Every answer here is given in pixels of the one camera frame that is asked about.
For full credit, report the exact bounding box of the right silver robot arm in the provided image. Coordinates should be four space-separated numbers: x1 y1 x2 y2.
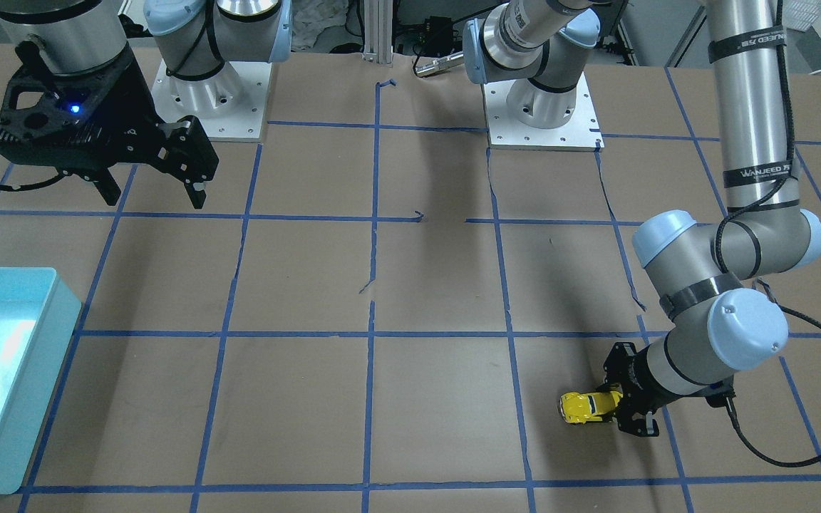
0 1 292 209

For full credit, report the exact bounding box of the yellow beetle toy car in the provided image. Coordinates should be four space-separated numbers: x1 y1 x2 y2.
558 390 623 425

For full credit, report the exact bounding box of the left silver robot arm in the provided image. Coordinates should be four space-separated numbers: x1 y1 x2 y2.
559 1 821 436

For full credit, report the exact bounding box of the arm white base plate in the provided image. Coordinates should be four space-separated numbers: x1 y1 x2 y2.
151 61 274 143
482 73 605 152

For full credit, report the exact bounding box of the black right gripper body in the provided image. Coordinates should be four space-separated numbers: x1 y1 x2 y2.
0 43 219 185

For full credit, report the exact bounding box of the brown paper table mat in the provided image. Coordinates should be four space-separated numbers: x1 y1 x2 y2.
0 54 821 512

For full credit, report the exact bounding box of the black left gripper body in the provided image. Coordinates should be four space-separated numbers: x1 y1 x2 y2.
601 342 659 437

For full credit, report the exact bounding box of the aluminium frame post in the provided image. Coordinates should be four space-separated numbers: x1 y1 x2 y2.
361 0 393 67

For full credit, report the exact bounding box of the turquoise plastic storage bin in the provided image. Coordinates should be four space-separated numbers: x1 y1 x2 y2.
0 267 81 494

